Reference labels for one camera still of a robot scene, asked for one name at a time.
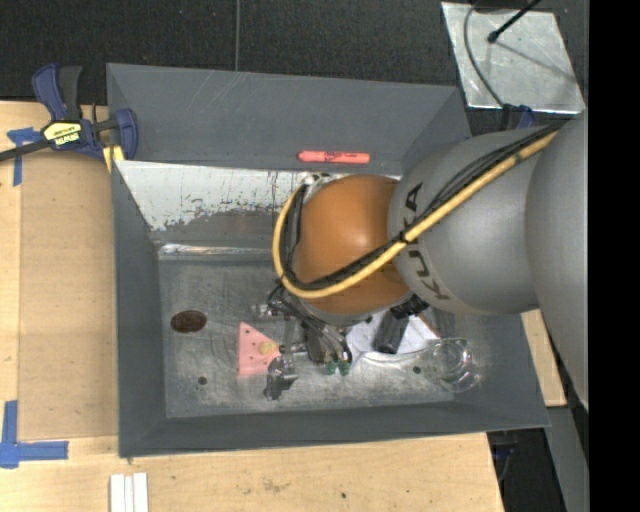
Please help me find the dark brown oval disc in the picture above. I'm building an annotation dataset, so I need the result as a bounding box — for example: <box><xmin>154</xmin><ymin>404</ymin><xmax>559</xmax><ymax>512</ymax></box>
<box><xmin>169</xmin><ymin>309</ymin><xmax>209</xmax><ymax>334</ymax></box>

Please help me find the white and pink packet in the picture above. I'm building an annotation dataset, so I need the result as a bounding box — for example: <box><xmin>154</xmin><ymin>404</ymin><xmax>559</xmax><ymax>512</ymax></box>
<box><xmin>399</xmin><ymin>312</ymin><xmax>444</xmax><ymax>355</ymax></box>

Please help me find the pink-red marker pen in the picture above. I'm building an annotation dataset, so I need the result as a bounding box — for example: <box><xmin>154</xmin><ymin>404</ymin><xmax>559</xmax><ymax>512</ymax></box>
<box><xmin>297</xmin><ymin>150</ymin><xmax>372</xmax><ymax>166</ymax></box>

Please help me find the grey metal bin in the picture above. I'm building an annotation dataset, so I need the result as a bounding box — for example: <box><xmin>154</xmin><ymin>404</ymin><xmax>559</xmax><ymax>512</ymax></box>
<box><xmin>104</xmin><ymin>62</ymin><xmax>553</xmax><ymax>459</ymax></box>

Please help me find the black cylinder on white bracket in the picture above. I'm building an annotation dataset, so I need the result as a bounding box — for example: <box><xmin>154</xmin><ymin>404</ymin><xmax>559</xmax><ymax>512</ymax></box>
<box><xmin>347</xmin><ymin>295</ymin><xmax>430</xmax><ymax>357</ymax></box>

